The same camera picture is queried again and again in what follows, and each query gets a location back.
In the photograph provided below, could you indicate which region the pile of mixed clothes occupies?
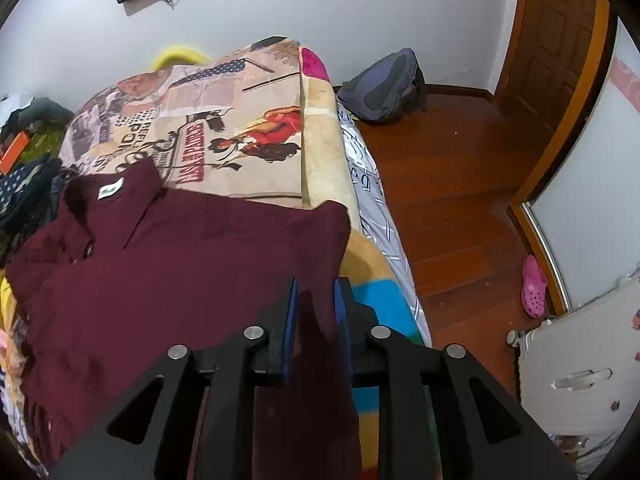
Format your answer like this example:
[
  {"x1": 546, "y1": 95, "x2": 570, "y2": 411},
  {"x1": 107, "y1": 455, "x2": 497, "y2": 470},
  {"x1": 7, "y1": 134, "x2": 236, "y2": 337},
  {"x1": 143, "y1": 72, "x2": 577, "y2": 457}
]
[{"x1": 0, "y1": 95, "x2": 76, "y2": 141}]

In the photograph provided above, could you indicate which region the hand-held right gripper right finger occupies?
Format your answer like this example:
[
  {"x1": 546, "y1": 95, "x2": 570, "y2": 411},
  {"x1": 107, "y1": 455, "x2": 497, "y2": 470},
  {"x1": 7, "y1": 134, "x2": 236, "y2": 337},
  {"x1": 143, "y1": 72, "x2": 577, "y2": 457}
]
[{"x1": 334, "y1": 277, "x2": 578, "y2": 480}]

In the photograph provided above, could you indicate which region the beige colourful fleece blanket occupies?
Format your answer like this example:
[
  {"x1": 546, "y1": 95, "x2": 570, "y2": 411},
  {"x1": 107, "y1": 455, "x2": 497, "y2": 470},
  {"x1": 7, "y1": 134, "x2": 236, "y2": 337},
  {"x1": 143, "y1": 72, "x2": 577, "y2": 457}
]
[{"x1": 299, "y1": 47, "x2": 433, "y2": 480}]

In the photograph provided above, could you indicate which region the white sliding wardrobe door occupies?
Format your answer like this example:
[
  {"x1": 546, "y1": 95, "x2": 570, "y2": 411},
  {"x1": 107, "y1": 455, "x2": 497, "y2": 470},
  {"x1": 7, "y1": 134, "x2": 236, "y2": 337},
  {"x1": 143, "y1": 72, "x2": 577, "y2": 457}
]
[{"x1": 507, "y1": 17, "x2": 640, "y2": 316}]

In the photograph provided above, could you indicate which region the brown wooden door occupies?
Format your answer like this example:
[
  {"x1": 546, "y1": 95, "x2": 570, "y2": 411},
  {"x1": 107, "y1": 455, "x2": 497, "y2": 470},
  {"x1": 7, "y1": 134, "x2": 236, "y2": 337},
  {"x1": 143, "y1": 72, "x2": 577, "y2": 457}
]
[{"x1": 492, "y1": 0, "x2": 608, "y2": 156}]

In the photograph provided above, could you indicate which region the pink swirl border sticker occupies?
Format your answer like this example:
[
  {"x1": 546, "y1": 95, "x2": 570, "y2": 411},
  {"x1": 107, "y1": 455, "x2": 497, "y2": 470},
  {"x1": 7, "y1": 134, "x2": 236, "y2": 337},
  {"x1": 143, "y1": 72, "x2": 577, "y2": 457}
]
[{"x1": 607, "y1": 55, "x2": 640, "y2": 111}]

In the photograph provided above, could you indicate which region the printed blanket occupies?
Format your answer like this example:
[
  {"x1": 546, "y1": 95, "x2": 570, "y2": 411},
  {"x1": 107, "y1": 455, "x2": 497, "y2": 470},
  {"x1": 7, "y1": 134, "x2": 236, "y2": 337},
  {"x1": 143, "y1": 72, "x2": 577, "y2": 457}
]
[{"x1": 0, "y1": 36, "x2": 307, "y2": 466}]

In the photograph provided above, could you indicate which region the green patterned bag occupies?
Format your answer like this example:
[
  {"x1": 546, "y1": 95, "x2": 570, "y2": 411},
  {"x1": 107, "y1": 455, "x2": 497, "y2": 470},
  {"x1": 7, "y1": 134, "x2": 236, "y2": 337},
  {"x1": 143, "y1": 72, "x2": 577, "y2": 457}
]
[{"x1": 10, "y1": 130, "x2": 68, "y2": 166}]

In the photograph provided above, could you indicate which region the white ribbed suitcase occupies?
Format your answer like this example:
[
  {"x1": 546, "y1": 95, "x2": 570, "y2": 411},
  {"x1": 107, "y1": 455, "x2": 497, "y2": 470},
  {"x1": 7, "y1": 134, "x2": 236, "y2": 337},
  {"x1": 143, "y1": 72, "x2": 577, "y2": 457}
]
[{"x1": 507, "y1": 275, "x2": 640, "y2": 441}]

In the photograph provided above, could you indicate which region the pink clog shoe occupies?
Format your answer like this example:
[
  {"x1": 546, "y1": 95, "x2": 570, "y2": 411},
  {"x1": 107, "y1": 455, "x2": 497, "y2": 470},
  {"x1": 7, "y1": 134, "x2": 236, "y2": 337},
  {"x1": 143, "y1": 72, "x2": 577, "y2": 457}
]
[{"x1": 521, "y1": 255, "x2": 548, "y2": 318}]

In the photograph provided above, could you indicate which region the grey purple backpack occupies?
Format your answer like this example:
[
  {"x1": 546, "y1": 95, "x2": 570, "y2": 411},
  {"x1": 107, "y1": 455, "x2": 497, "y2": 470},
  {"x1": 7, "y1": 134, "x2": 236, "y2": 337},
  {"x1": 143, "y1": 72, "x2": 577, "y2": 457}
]
[{"x1": 337, "y1": 48, "x2": 427, "y2": 126}]

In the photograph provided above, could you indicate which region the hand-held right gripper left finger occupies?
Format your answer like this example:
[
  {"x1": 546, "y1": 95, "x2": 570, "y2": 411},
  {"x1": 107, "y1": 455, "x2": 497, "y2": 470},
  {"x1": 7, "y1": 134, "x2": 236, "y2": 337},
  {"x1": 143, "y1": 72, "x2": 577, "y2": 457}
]
[{"x1": 50, "y1": 277, "x2": 301, "y2": 480}]

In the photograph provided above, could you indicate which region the maroon button-up shirt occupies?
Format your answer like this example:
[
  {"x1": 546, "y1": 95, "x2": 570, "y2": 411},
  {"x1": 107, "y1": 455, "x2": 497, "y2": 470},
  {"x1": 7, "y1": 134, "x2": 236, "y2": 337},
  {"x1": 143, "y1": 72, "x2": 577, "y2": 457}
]
[{"x1": 5, "y1": 162, "x2": 363, "y2": 480}]

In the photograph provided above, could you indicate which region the yellow round object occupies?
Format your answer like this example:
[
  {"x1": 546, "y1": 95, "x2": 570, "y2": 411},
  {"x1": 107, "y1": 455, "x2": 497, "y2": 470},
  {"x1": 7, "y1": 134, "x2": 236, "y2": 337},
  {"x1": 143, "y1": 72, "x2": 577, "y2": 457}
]
[{"x1": 152, "y1": 47, "x2": 211, "y2": 71}]

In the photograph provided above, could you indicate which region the stack of folded dark clothes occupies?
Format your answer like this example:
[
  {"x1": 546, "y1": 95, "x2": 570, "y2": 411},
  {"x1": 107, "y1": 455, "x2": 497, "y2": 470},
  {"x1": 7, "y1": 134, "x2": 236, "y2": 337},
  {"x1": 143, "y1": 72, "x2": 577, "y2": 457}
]
[{"x1": 0, "y1": 155, "x2": 76, "y2": 266}]

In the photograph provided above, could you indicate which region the orange box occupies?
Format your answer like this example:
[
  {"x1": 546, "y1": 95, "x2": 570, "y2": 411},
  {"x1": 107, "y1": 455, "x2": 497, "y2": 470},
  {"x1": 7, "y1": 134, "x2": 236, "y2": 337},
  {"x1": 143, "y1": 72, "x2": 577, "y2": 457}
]
[{"x1": 0, "y1": 131, "x2": 32, "y2": 173}]

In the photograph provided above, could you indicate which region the grey white patterned bedsheet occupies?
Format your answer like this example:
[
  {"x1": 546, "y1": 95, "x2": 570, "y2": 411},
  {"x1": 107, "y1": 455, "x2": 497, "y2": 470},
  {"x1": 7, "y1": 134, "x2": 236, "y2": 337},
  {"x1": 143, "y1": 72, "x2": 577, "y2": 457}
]
[{"x1": 336, "y1": 100, "x2": 433, "y2": 348}]

